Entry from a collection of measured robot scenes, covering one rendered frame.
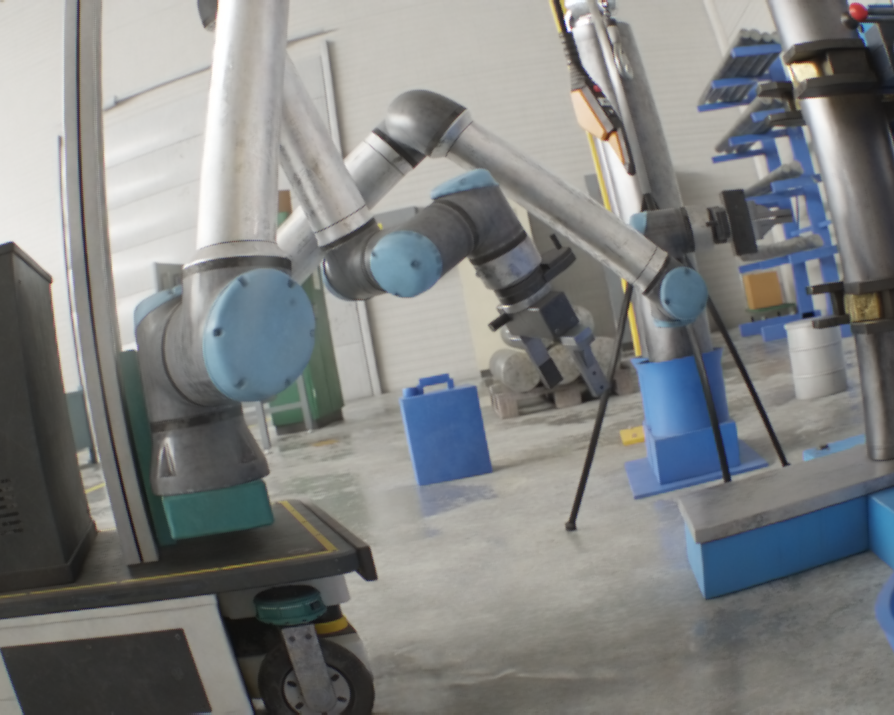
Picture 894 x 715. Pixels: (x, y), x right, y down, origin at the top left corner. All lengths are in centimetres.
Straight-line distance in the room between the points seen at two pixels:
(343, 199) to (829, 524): 107
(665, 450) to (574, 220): 151
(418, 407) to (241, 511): 309
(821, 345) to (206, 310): 367
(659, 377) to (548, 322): 178
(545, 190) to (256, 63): 72
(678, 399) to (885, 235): 142
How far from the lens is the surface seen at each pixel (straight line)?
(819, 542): 206
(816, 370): 474
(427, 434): 454
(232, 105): 141
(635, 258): 197
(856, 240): 216
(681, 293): 196
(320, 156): 162
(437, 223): 155
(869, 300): 201
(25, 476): 155
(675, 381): 336
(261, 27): 146
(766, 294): 1218
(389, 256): 153
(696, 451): 338
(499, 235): 161
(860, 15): 165
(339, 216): 163
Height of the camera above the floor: 58
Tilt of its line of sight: 2 degrees down
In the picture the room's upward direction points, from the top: 11 degrees counter-clockwise
